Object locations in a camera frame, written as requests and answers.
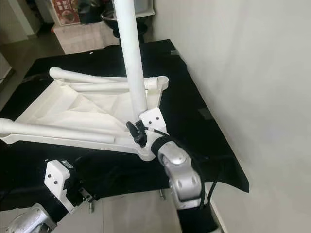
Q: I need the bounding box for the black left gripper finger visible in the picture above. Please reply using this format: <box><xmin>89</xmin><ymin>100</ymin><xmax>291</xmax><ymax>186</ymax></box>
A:
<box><xmin>70</xmin><ymin>159</ymin><xmax>93</xmax><ymax>176</ymax></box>
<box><xmin>95</xmin><ymin>166</ymin><xmax>116</xmax><ymax>186</ymax></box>

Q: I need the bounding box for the white plastic children table top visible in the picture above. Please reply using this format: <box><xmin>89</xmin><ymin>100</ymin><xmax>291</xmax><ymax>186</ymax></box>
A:
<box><xmin>0</xmin><ymin>75</ymin><xmax>170</xmax><ymax>161</ymax></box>

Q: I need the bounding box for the black tablecloth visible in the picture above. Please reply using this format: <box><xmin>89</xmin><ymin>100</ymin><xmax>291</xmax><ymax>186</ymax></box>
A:
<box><xmin>0</xmin><ymin>39</ymin><xmax>250</xmax><ymax>212</ymax></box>

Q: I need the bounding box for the black stool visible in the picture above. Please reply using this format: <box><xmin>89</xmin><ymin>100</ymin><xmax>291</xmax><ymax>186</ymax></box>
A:
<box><xmin>119</xmin><ymin>32</ymin><xmax>146</xmax><ymax>44</ymax></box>

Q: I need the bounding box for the pale patterned mat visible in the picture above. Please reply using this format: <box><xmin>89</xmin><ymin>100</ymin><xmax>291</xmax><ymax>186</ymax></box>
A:
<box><xmin>53</xmin><ymin>22</ymin><xmax>120</xmax><ymax>55</ymax></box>

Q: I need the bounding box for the grey plastic storage box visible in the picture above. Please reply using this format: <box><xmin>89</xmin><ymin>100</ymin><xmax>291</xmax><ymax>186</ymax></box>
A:
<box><xmin>134</xmin><ymin>0</ymin><xmax>154</xmax><ymax>14</ymax></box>

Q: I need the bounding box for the black bag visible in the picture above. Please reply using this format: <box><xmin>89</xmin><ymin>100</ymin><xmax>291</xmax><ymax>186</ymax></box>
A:
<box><xmin>78</xmin><ymin>0</ymin><xmax>105</xmax><ymax>25</ymax></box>

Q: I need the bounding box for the red printed box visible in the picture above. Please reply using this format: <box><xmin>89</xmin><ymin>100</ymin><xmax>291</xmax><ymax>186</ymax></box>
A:
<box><xmin>52</xmin><ymin>0</ymin><xmax>81</xmax><ymax>26</ymax></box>

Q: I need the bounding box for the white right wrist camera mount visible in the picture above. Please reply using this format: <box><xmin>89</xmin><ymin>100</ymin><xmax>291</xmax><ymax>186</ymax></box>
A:
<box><xmin>138</xmin><ymin>107</ymin><xmax>168</xmax><ymax>156</ymax></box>

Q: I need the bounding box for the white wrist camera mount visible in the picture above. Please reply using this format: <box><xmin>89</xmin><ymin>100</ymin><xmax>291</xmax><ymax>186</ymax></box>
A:
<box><xmin>138</xmin><ymin>107</ymin><xmax>168</xmax><ymax>156</ymax></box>
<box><xmin>45</xmin><ymin>159</ymin><xmax>78</xmax><ymax>214</ymax></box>

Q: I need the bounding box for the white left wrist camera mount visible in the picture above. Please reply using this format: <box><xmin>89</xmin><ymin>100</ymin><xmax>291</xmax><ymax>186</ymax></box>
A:
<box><xmin>45</xmin><ymin>159</ymin><xmax>78</xmax><ymax>214</ymax></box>

